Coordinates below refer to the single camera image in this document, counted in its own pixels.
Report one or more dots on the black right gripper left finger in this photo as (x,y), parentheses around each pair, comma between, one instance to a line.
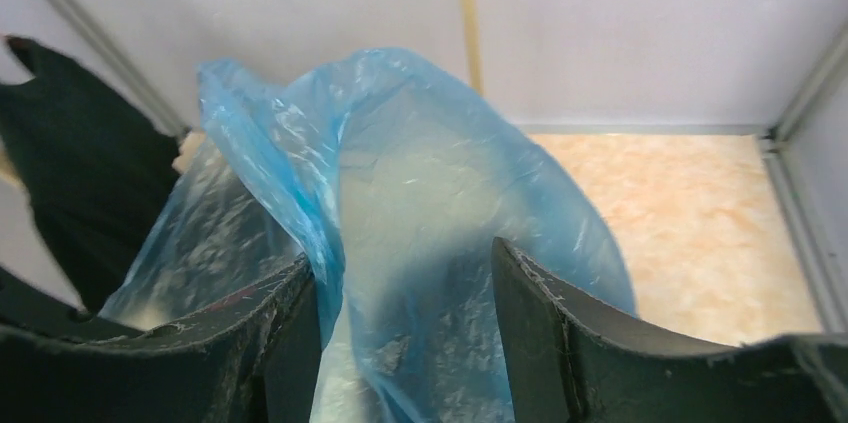
(252,356)

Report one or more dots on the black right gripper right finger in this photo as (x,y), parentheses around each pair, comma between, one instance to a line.
(572,358)

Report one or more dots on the blue plastic trash bag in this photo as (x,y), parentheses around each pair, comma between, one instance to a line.
(393,178)

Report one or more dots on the black printed t-shirt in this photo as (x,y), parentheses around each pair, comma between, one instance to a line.
(96,170)

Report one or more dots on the wooden clothes rack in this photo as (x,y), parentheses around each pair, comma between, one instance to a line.
(472,44)

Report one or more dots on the metal corner frame right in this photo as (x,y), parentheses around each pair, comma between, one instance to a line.
(805,154)

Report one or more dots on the metal corner frame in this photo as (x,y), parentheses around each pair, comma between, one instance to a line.
(85,26)
(805,154)

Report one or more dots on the metal corner frame left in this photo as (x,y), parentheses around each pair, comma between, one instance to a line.
(85,26)

